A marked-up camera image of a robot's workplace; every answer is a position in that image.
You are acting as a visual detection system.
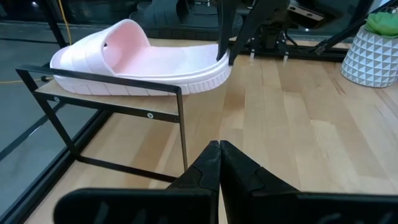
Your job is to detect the black diagonal frame strut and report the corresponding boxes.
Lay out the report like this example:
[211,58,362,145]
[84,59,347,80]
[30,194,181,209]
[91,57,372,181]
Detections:
[313,0,398,54]

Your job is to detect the wooden shelf with black frame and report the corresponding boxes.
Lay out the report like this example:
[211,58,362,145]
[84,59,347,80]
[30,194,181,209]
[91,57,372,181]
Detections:
[15,37,231,184]

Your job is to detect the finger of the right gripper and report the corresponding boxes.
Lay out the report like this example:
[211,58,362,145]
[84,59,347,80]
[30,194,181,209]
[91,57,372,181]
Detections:
[228,0,280,65]
[216,0,238,62]

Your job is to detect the black frame rail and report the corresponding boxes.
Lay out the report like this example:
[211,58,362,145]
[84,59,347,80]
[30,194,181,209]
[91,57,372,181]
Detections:
[229,43,349,63]

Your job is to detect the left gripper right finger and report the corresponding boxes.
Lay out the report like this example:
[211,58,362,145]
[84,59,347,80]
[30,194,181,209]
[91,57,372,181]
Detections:
[219,139,299,224]

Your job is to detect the green succulent plant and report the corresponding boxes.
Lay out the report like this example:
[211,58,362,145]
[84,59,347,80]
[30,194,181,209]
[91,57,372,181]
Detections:
[364,11,398,39]

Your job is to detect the white grey triangle-pattern plant pot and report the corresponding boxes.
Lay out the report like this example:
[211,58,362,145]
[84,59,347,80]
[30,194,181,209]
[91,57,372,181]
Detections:
[340,24,398,88]

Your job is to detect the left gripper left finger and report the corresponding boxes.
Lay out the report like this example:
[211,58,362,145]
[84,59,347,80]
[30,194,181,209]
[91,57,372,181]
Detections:
[167,140,221,191]

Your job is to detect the pink slide sandal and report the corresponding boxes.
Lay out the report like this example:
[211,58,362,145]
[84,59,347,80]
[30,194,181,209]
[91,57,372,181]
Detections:
[49,18,233,96]

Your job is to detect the yellow hanging cable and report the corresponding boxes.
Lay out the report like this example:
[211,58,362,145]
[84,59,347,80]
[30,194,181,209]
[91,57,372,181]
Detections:
[57,0,73,46]

